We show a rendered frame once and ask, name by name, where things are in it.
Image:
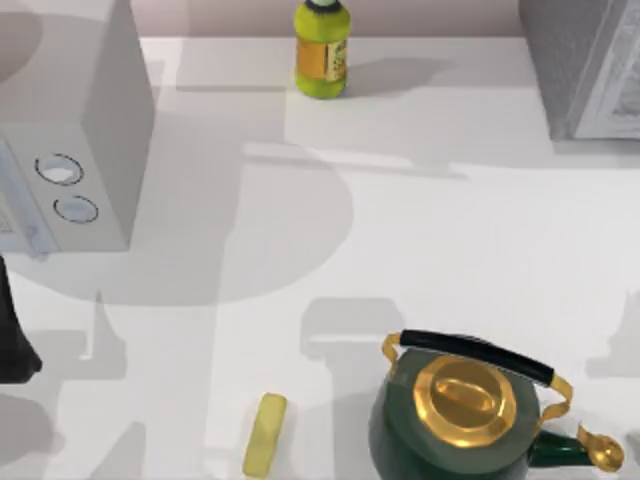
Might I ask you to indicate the yellow flat bar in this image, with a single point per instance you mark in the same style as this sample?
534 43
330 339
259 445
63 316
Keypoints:
265 435

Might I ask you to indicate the green bottle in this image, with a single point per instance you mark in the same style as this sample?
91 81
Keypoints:
321 50

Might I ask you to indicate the large microwave knob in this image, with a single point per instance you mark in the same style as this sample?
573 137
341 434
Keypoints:
59 169

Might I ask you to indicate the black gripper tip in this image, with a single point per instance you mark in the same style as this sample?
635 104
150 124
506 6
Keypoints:
12 335

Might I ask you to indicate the pale microwave oven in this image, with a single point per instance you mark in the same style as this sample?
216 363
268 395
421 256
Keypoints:
100 125

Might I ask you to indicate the grey cabinet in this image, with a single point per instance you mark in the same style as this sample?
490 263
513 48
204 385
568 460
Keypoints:
585 65

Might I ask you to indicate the green and gold kettle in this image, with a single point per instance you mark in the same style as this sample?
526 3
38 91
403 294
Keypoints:
450 425

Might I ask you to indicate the small microwave knob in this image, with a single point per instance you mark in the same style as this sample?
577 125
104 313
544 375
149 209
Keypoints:
76 208

